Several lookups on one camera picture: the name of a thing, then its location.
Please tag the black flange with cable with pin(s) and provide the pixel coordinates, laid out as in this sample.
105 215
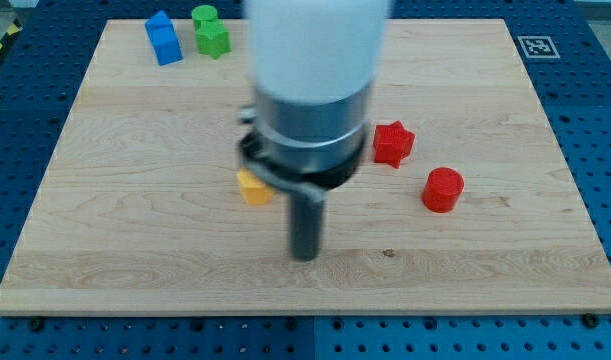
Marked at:
295 147

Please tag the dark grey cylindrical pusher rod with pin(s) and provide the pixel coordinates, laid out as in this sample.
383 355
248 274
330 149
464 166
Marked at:
306 210

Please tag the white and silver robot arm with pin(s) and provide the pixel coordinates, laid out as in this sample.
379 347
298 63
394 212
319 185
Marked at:
312 66

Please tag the yellow block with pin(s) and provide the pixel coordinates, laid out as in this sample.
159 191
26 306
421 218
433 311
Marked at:
254 191

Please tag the red star block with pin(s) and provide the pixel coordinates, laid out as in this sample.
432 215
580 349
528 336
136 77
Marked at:
392 143

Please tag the red cylinder block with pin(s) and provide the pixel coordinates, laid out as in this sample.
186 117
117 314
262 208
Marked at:
442 189

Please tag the light wooden board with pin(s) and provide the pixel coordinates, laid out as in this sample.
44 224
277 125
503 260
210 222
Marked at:
190 190

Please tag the green star block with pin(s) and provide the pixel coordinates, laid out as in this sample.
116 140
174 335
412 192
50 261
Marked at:
212 39

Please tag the green cylinder block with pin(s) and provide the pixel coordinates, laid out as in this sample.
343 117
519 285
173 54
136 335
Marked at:
203 14

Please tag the blue house-shaped block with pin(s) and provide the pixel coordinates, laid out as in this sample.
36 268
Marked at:
163 38

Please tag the white fiducial marker tag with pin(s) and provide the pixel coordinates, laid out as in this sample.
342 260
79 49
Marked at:
538 47

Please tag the black bolt front left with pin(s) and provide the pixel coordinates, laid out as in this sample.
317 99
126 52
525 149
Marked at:
36 324

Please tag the black bolt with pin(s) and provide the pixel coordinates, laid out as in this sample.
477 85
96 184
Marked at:
590 320
36 324

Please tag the black bolt front right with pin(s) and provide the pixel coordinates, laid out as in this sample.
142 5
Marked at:
590 320

